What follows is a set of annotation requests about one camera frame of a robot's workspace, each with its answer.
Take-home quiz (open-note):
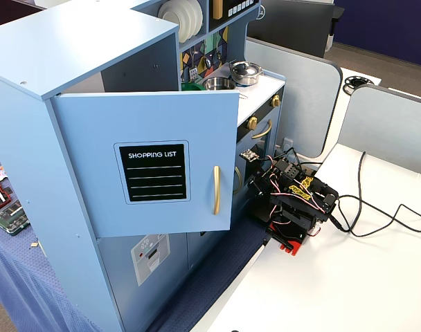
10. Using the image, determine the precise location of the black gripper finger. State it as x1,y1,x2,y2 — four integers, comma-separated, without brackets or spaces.
252,194,283,224
247,174,267,202

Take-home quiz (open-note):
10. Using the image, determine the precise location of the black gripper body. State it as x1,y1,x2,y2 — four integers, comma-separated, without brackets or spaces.
262,158,304,185

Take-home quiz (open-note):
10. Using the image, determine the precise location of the gold curved fridge door handle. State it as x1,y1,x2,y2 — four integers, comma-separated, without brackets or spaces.
212,165,221,216

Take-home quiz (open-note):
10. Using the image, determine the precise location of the blue shopping list cabinet door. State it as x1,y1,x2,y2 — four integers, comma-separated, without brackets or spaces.
51,90,240,239

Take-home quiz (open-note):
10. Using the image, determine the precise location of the red robot base clamp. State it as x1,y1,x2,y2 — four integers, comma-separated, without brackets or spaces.
265,221,307,257

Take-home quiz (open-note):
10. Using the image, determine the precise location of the blue dishwasher door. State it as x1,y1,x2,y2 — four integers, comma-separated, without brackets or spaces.
230,145,267,222

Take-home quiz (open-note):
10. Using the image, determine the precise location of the blue oven door with window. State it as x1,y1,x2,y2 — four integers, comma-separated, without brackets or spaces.
243,103,284,163

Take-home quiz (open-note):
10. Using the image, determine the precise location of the open steel pan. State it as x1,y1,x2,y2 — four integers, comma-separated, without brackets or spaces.
201,76,249,100

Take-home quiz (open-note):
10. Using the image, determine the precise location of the blue ice dispenser cabinet door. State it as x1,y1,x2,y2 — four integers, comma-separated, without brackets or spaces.
96,233,189,329

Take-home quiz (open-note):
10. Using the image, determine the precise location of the black toy microwave door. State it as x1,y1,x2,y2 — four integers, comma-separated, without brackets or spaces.
208,0,262,31

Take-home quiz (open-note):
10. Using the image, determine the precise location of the grey desk divider panel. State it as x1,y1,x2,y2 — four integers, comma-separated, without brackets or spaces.
244,37,343,160
337,84,421,181

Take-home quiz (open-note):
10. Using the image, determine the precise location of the steel pot with lid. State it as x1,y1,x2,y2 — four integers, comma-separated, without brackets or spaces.
229,60,264,86

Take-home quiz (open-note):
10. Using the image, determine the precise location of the black screen panel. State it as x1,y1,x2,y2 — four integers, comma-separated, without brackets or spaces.
247,0,345,59

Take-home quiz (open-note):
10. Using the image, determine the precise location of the white toy plate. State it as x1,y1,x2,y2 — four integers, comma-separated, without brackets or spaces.
182,0,198,37
193,0,204,34
157,0,188,43

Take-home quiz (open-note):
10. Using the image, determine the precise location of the blue toy kitchen body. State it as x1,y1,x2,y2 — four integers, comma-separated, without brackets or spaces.
0,0,287,332

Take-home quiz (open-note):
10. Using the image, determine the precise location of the dark brown furniture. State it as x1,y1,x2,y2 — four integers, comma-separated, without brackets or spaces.
0,0,47,30

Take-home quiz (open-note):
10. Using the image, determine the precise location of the small bare camera board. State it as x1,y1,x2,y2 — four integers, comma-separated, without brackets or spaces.
238,149,260,163

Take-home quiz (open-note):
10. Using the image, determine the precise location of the gold oven door handle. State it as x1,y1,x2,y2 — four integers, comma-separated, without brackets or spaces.
251,119,273,139

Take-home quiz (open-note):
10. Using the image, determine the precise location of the black power cable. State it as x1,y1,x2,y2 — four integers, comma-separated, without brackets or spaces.
330,151,421,238
337,195,421,222

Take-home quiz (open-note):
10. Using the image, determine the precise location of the black cable reel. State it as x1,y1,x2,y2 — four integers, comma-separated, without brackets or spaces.
342,75,377,94

